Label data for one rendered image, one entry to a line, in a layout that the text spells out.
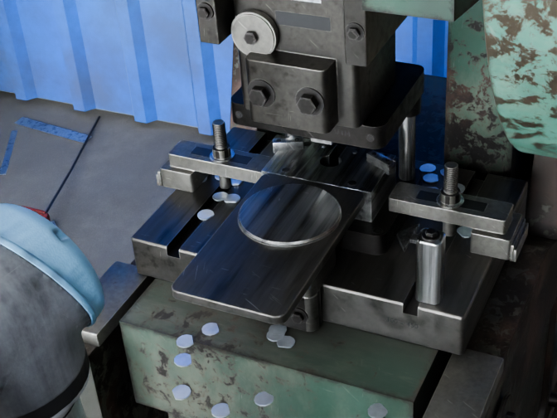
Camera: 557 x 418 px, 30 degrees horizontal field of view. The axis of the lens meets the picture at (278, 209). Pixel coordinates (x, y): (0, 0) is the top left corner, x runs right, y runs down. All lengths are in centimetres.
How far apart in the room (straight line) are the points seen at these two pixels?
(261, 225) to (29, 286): 54
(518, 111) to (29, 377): 41
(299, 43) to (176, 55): 170
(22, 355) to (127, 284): 68
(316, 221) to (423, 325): 18
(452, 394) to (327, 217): 25
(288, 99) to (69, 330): 50
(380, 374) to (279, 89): 35
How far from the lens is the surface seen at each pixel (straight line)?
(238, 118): 127
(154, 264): 138
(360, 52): 110
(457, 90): 143
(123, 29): 288
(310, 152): 136
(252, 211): 125
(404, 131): 134
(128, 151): 292
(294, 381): 125
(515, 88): 79
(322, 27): 115
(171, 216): 140
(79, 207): 272
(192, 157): 142
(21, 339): 72
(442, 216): 130
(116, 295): 138
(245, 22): 117
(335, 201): 126
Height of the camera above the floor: 150
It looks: 35 degrees down
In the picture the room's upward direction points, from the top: 5 degrees counter-clockwise
